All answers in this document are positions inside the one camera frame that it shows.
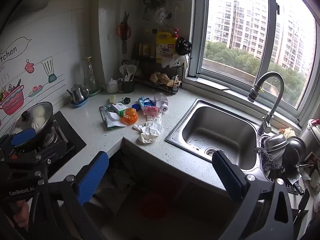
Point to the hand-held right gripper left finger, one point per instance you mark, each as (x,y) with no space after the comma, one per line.
(92,177)

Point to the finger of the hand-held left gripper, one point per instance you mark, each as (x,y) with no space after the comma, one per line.
(22,135)
(30,161)

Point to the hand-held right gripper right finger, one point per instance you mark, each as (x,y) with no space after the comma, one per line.
(225,177)

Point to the orange plastic cup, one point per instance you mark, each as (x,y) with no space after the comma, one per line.
(130,117)

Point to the white green medicine box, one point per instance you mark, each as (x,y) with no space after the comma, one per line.
(118,108)

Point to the white rubber glove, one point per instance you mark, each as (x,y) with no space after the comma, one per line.
(150,130)

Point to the black teal plug adapter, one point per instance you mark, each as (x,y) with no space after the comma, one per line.
(127,100)

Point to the pink blister packaging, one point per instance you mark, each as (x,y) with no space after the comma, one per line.
(151,110)

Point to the blue wrapper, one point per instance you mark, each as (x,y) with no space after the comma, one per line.
(146,103)

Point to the clear plastic bottle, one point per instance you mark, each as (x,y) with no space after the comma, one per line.
(160,100)

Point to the person's left hand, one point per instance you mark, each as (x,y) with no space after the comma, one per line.
(21,212)

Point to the black wok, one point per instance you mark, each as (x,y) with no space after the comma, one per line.
(42,136)

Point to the glass pot lid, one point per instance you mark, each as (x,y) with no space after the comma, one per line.
(32,115)

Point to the white carrier bag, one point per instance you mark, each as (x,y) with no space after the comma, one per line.
(117,180)

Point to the black gas stove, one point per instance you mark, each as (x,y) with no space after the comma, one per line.
(72,140)

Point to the dark scouring pad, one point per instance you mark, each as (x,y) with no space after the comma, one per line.
(267,160)

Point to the stainless steel sink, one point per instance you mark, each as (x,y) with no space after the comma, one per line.
(220,130)

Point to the steel bowl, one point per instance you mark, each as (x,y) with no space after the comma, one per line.
(275,142)

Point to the blue tray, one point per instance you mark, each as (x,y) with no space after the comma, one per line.
(77,104)

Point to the steel teapot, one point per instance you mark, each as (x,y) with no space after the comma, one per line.
(78,95)

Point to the yellow dish cloth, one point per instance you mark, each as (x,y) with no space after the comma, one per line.
(286,131)

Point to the yellow bristle scrub brush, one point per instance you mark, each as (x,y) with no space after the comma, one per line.
(113,99)

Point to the steel gooseneck faucet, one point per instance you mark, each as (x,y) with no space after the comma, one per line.
(271,110)

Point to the blue round lid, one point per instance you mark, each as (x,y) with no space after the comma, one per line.
(136,107)

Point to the green tray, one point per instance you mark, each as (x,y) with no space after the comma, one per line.
(97,92)

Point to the white lidded jar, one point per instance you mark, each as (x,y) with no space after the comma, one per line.
(112,86)

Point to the dark utensil mug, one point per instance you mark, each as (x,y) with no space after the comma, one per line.
(128,87)

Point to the white red rice cooker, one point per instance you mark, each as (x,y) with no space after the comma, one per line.
(314,132)

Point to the white plastic spoon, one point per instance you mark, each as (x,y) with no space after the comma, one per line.
(131,69)
(123,70)

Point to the ginger root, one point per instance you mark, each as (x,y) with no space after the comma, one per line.
(167,79)
(156,76)

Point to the white plastic bag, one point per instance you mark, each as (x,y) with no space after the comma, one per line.
(176,60)

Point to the black plastic bag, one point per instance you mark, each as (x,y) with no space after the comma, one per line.
(183,46)

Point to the yellow detergent bottle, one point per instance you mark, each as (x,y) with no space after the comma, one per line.
(165,42)

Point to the red pump bottle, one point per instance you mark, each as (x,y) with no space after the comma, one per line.
(175,33)

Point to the clear plastic bag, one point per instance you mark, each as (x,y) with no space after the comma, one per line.
(161,15)

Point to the kitchen wall sticker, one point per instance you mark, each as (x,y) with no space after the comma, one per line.
(15,100)

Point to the window frame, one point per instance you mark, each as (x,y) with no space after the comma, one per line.
(197,30)

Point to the white wall socket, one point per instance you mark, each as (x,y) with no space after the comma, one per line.
(179,6)

